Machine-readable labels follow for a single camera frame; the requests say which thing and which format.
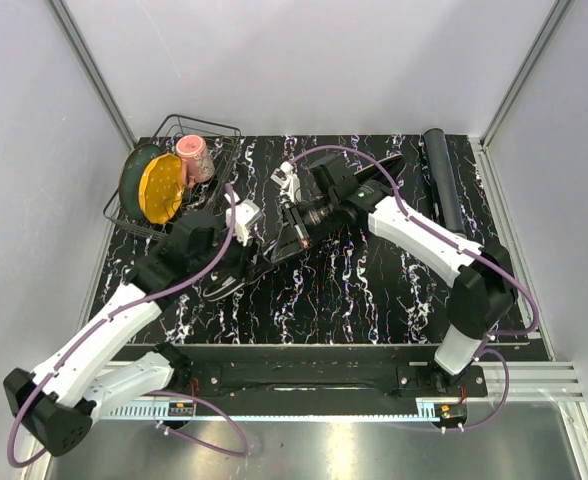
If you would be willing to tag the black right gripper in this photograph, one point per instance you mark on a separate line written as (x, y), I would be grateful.
(293, 237)

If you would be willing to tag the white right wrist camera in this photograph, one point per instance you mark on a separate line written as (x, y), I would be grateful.
(286, 178)

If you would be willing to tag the right aluminium frame post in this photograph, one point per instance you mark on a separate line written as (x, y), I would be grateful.
(543, 38)

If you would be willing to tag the black shuttlecock tube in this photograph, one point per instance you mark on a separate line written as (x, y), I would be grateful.
(446, 203)

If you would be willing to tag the left aluminium frame post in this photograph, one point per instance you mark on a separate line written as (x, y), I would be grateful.
(74, 37)

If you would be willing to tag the aluminium frame post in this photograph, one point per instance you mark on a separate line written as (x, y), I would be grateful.
(543, 38)
(74, 37)

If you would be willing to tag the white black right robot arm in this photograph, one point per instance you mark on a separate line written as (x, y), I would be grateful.
(480, 277)

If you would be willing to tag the dark green plate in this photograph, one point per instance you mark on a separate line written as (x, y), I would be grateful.
(131, 175)

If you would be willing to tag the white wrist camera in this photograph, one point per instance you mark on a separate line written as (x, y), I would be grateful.
(242, 216)
(286, 178)

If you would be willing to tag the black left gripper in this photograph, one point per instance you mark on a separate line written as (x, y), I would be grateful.
(251, 261)

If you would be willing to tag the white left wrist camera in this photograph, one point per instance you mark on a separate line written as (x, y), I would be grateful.
(242, 216)

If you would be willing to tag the black sport racket bag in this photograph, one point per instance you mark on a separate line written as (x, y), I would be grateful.
(345, 198)

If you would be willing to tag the aluminium front frame rail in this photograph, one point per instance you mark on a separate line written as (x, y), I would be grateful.
(355, 419)

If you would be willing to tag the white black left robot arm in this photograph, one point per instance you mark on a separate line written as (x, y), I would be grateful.
(60, 400)

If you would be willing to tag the yellow dotted plate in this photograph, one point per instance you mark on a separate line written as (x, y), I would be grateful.
(161, 189)

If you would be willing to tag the pink patterned mug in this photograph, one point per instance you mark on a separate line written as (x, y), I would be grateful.
(196, 162)

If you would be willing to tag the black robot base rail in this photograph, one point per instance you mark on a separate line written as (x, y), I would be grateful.
(320, 380)

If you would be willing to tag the black wire dish rack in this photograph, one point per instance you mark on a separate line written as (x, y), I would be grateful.
(223, 143)

